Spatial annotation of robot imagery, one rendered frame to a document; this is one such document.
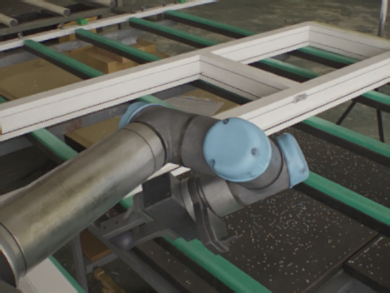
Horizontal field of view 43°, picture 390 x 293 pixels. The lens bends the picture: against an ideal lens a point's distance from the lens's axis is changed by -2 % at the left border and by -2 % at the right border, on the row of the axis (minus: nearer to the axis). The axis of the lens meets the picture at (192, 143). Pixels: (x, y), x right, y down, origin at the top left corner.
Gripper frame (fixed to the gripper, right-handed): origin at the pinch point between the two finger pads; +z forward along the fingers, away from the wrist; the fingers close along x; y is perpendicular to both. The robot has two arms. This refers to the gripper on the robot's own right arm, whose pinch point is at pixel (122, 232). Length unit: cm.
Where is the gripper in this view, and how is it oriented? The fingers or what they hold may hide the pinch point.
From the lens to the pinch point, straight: 83.4
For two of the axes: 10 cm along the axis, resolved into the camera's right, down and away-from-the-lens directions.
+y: -1.5, -7.5, 6.4
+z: -8.6, 4.1, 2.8
